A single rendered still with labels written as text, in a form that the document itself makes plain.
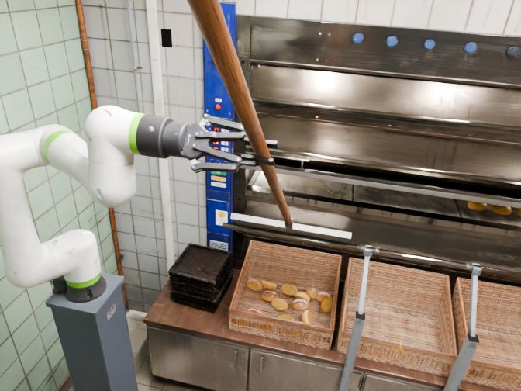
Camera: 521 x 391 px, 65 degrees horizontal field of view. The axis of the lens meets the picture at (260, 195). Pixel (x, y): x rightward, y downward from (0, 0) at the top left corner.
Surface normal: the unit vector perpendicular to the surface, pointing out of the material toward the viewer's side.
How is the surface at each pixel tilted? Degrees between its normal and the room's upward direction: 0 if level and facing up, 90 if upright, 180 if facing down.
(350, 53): 90
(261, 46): 90
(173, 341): 90
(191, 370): 90
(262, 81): 70
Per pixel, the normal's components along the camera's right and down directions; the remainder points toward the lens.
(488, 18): -0.22, 0.47
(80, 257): 0.66, 0.37
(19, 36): 0.97, 0.15
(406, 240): -0.19, 0.15
